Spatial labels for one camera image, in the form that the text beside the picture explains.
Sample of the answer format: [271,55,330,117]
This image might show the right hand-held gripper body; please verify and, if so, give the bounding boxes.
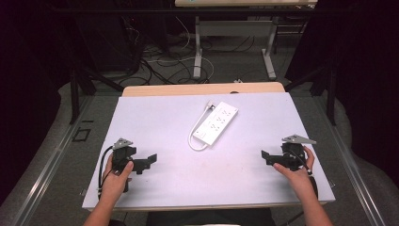
[280,134,317,172]

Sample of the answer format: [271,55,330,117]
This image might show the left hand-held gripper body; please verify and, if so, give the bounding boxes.
[111,137,138,175]

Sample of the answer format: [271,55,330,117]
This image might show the person's right hand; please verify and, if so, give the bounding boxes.
[272,145,316,199]

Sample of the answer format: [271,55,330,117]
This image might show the person's left hand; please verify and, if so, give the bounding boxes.
[99,153,135,205]

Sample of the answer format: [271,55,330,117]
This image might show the black floor socket cover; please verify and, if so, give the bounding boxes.
[72,127,92,143]

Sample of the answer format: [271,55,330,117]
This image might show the white power strip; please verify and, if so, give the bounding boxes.
[192,101,239,147]

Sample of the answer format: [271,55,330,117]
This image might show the black metal stand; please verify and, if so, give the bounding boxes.
[69,62,125,125]
[283,59,338,126]

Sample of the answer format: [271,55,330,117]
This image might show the white desk with metal legs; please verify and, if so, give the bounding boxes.
[174,0,318,81]

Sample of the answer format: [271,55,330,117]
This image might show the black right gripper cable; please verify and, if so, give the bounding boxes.
[289,150,319,200]

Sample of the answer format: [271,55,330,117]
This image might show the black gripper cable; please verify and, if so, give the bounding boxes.
[97,145,115,202]
[289,150,319,200]

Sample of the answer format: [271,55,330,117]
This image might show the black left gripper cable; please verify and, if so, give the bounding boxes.
[97,145,115,202]

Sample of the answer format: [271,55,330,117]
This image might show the white power strip cable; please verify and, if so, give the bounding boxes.
[187,100,217,153]

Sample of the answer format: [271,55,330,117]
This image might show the metal floor rail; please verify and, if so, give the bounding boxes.
[10,95,95,226]
[313,95,389,226]

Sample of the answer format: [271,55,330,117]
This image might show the tangle of floor cables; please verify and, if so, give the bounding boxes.
[120,15,257,87]

